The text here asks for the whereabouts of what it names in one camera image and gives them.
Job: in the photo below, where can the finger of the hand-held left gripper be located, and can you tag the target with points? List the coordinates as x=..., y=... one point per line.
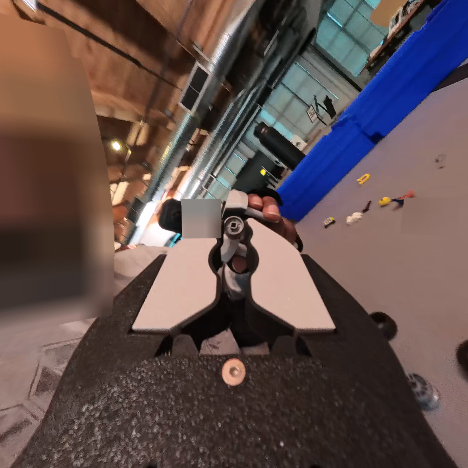
x=235, y=201

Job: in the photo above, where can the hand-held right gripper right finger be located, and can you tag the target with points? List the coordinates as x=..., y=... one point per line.
x=292, y=289

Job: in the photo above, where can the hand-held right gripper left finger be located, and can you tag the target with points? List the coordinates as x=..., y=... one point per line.
x=175, y=289

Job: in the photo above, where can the grey lego wheel rim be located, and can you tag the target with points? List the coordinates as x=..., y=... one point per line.
x=232, y=227
x=423, y=391

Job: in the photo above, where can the small dark lego pieces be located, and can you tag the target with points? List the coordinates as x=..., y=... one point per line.
x=354, y=217

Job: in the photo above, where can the person's left hand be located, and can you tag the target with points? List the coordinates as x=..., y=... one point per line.
x=274, y=216

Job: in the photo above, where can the black water bottle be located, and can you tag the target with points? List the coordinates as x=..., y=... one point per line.
x=278, y=142

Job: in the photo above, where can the ceiling lamp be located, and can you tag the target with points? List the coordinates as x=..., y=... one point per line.
x=115, y=145

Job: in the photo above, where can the blue storage bin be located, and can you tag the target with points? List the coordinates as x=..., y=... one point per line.
x=417, y=66
x=322, y=175

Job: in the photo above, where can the silver vent grille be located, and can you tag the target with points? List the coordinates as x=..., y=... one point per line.
x=194, y=86

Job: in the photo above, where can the large window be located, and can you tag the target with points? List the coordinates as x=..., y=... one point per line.
x=322, y=88

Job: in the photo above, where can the silver ventilation duct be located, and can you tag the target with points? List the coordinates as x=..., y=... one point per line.
x=219, y=73

